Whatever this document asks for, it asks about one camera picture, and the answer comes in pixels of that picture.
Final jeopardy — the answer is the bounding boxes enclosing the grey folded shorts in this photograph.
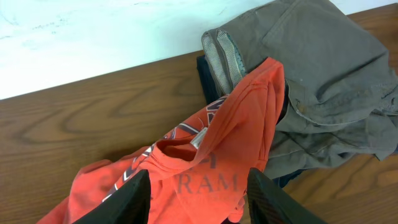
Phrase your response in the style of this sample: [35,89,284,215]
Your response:
[201,0,397,179]

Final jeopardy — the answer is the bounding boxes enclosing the navy folded garment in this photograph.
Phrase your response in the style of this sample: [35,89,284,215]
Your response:
[196,55,398,189]

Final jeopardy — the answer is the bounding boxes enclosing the red printed t-shirt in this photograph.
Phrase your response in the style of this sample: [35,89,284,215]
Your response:
[42,58,285,223]

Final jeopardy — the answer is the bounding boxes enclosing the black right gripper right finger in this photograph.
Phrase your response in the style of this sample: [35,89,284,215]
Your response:
[247,167,326,224]

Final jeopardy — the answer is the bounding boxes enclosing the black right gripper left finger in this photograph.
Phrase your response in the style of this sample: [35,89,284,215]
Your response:
[74,170,151,224]

